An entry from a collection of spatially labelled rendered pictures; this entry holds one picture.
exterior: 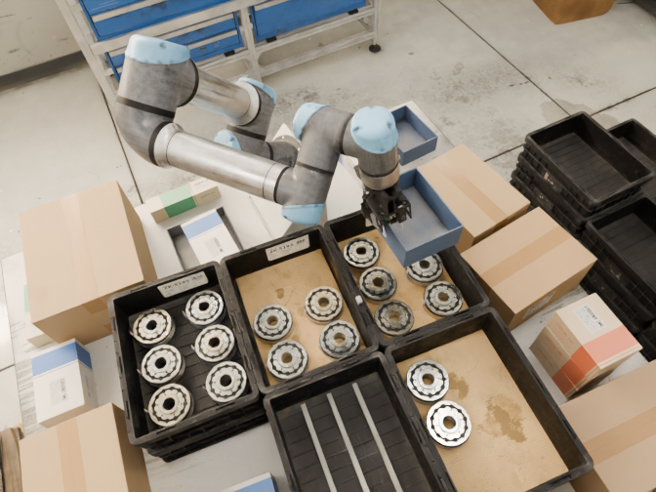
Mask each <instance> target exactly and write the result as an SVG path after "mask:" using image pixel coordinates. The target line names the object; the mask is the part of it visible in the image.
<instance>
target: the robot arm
mask: <svg viewBox="0 0 656 492"><path fill-rule="evenodd" d="M276 98H277V95H276V93H275V91H274V90H273V89H272V88H270V87H269V86H268V85H265V84H263V83H262V82H259V81H257V80H254V79H251V78H246V77H241V78H239V80H238V81H237V82H234V83H232V82H229V81H227V80H225V79H223V78H221V77H219V76H216V75H214V74H212V73H209V72H207V71H205V70H202V69H200V68H198V67H197V65H196V64H195V62H194V61H193V60H192V59H191V58H190V54H189V48H188V47H186V46H183V45H179V44H176V43H172V42H168V41H164V40H161V39H157V38H153V37H149V36H145V35H141V34H134V35H132V36H131V38H130V40H129V44H128V47H127V50H126V51H125V60H124V65H123V69H122V74H121V79H120V84H119V88H118V93H117V98H116V102H115V105H114V118H115V122H116V125H117V128H118V130H119V132H120V134H121V136H122V137H123V139H124V140H125V142H126V143H127V145H128V146H129V147H130V148H131V149H132V150H133V151H134V152H135V153H136V154H137V155H138V156H140V157H141V158H142V159H144V160H145V161H147V162H149V163H151V164H153V165H155V166H158V167H161V168H164V169H170V168H172V167H176V168H178V169H181V170H184V171H187V172H189V173H191V174H194V175H197V176H200V177H202V178H205V179H208V180H211V181H214V182H216V183H219V184H222V185H227V186H229V187H232V188H235V189H238V190H241V191H243V192H246V193H249V194H252V195H255V196H257V197H260V198H262V199H265V200H268V201H270V202H273V203H276V204H279V205H281V206H282V207H281V209H282V211H281V215H282V217H283V218H284V219H286V220H288V221H290V222H293V223H296V224H299V225H303V226H315V225H316V224H318V222H319V219H320V217H321V215H322V212H323V209H324V207H325V205H326V203H325V202H326V199H327V196H328V192H329V189H330V186H331V182H332V180H333V177H334V174H335V171H336V168H337V164H338V161H339V158H340V155H341V154H342V155H345V156H350V157H353V158H356V159H357V161H358V164H357V165H355V166H353V169H354V171H355V173H356V175H357V176H358V177H359V178H360V179H361V180H362V182H363V184H364V187H365V188H366V189H367V190H366V191H364V194H363V195H362V200H363V202H362V203H360V205H361V213H362V215H363V216H364V218H365V219H368V220H369V221H370V222H371V224H372V225H373V226H374V227H376V228H378V229H379V230H380V232H381V233H382V234H383V236H384V237H387V235H386V233H385V226H387V225H390V226H391V225H392V224H394V223H396V224H397V225H398V226H399V227H400V228H401V229H403V225H402V222H404V221H406V220H407V217H406V214H407V215H408V216H409V218H410V219H412V214H411V204H410V202H409V201H408V200H407V198H406V197H405V195H404V194H403V193H402V190H401V189H400V187H399V186H398V184H399V174H400V172H399V159H400V156H399V155H398V146H397V140H398V134H397V130H396V128H395V122H394V118H393V116H392V114H391V113H390V112H389V111H388V110H387V109H386V108H384V107H381V106H377V105H375V106H372V107H369V106H366V107H364V108H361V109H360V110H358V111H357V112H356V113H355V114H354V113H350V112H347V111H343V110H340V109H337V108H334V107H331V106H330V105H326V104H325V105H323V104H319V103H314V102H307V103H305V104H303V105H302V106H301V107H300V108H299V109H298V111H297V112H296V114H295V117H294V121H293V125H294V128H293V134H294V137H295V138H296V139H297V140H298V141H300V142H301V147H300V150H299V154H297V150H296V149H295V147H294V146H293V145H292V144H291V143H289V142H286V141H282V140H278V141H272V142H266V137H267V131H268V127H269V124H270V120H271V116H272V114H273V110H274V108H275V106H276ZM187 104H188V105H191V106H195V107H198V108H201V109H205V110H208V111H211V112H215V113H218V114H221V115H223V116H224V117H225V119H226V120H227V125H226V128H225V130H221V131H220V132H219V133H218V134H217V135H216V136H215V138H214V140H213V141H211V140H208V139H205V138H202V137H199V136H196V135H193V134H191V133H188V132H185V131H184V129H183V127H182V126H181V125H179V124H177V123H174V118H175V114H176V110H177V108H179V107H183V106H186V105H187ZM407 207H409V211H408V210H407Z"/></svg>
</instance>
